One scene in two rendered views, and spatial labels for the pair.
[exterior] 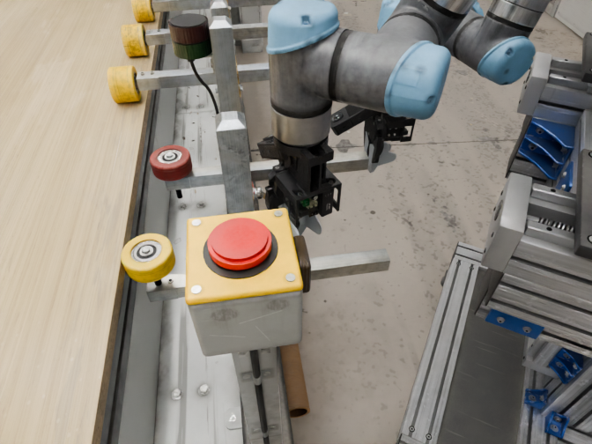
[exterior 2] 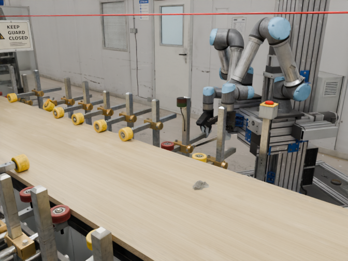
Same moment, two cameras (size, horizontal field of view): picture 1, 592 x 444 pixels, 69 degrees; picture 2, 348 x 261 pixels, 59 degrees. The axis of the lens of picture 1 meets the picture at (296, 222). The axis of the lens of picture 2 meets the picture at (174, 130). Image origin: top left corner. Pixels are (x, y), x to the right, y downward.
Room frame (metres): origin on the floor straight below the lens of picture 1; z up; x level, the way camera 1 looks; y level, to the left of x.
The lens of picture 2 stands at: (-0.59, 1.38, 1.61)
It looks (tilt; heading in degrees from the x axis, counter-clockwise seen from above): 20 degrees down; 318
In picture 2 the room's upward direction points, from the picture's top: straight up
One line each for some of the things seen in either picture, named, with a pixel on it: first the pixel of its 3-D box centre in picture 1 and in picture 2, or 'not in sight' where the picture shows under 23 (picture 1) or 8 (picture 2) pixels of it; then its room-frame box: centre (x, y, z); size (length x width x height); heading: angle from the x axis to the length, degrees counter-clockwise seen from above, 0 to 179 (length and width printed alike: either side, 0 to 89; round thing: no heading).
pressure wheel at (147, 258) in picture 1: (153, 270); (199, 164); (0.45, 0.24, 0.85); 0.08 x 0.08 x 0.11
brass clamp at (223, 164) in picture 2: not in sight; (216, 163); (0.46, 0.08, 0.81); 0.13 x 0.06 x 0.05; 9
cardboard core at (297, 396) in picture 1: (290, 367); not in sight; (0.68, 0.02, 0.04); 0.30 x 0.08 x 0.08; 9
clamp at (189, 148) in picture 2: not in sight; (182, 147); (0.71, 0.12, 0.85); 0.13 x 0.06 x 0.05; 9
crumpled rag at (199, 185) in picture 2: not in sight; (199, 183); (0.23, 0.47, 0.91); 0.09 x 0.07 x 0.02; 85
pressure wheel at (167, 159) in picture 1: (174, 176); (167, 151); (0.70, 0.25, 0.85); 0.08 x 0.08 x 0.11
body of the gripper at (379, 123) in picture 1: (389, 111); (207, 117); (0.78, -0.19, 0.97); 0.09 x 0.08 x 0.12; 99
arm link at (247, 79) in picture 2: not in sight; (244, 73); (0.85, -0.71, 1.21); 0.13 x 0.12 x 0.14; 22
